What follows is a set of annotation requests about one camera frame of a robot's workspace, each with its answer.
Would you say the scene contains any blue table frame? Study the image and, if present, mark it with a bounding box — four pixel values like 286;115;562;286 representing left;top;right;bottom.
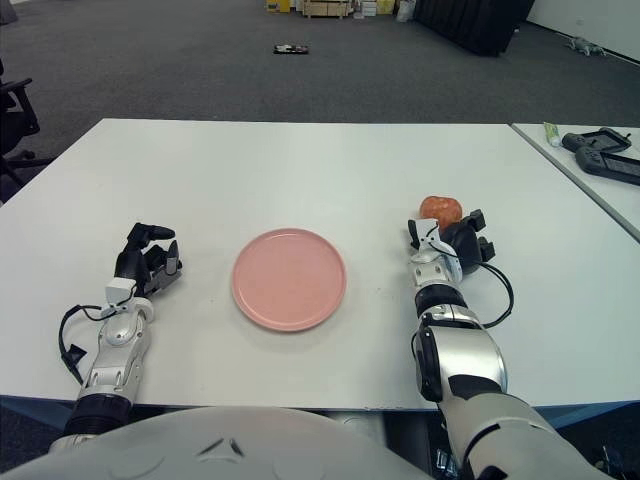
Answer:
0;394;640;437

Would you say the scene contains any black handheld controller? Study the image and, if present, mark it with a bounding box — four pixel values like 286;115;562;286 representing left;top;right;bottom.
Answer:
574;147;640;187
560;127;632;154

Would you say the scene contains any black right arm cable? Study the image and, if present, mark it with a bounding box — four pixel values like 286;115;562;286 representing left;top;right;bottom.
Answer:
429;242;515;329

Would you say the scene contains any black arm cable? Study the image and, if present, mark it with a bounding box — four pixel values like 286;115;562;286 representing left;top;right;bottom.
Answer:
58;304;114;386
429;242;515;329

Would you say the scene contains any grey robot dog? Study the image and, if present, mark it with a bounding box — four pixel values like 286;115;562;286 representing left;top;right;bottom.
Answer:
565;35;609;57

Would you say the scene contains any wooden pallet crate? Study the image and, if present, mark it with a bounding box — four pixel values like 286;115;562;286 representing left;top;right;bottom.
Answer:
301;0;351;20

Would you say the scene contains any pink round plate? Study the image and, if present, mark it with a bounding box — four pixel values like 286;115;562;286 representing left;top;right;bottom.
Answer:
231;227;348;334

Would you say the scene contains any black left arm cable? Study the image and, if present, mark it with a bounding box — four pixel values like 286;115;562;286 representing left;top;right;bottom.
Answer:
58;304;114;386

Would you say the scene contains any grey robot torso shell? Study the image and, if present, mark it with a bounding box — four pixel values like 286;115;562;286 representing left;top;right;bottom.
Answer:
0;405;436;480

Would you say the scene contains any black office chair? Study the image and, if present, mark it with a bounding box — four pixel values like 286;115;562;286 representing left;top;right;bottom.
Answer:
0;59;51;201

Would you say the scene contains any red yellow apple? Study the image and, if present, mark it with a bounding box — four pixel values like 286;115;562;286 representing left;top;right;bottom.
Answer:
419;195;463;231

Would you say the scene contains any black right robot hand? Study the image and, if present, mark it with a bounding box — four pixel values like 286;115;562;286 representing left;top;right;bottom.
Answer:
407;208;497;276

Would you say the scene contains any black draped curtain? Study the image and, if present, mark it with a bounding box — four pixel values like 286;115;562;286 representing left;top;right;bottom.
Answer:
413;0;536;58

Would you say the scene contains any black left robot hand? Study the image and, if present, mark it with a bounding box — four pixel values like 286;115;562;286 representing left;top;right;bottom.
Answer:
113;222;184;300

